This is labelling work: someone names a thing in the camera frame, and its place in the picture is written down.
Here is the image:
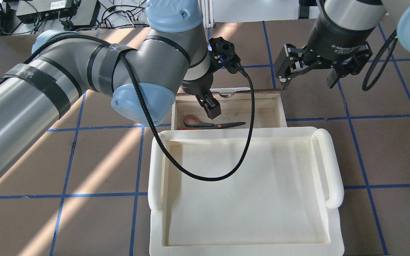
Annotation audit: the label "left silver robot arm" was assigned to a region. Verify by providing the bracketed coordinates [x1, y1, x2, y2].
[0, 0, 221, 178]

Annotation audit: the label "red handled scissors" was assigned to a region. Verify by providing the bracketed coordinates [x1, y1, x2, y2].
[180, 115, 246, 130]

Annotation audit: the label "dark wooden drawer box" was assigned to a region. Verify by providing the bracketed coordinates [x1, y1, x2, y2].
[171, 89, 287, 130]

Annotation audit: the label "aluminium frame post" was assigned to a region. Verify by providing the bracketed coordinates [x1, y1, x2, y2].
[199, 0, 215, 28]

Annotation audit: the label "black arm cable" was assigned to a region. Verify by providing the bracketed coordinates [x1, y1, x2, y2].
[362, 28, 399, 92]
[23, 33, 256, 182]

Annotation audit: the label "white drawer handle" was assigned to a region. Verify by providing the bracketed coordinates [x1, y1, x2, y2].
[210, 87, 251, 98]

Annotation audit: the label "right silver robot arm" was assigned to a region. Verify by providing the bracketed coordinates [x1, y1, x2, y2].
[274, 0, 410, 91]

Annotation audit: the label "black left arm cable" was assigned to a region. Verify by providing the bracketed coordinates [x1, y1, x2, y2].
[23, 33, 256, 182]

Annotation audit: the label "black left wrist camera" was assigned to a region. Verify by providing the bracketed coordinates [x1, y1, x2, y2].
[206, 37, 242, 74]

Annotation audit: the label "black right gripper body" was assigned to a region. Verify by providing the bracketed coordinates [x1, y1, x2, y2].
[305, 14, 373, 69]

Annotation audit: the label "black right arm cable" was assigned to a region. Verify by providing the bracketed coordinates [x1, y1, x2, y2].
[362, 28, 399, 92]

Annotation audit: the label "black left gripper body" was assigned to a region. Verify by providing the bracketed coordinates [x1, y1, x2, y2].
[180, 69, 214, 96]

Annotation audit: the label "cream plastic tray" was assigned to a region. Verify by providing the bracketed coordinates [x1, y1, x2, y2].
[148, 127, 345, 256]

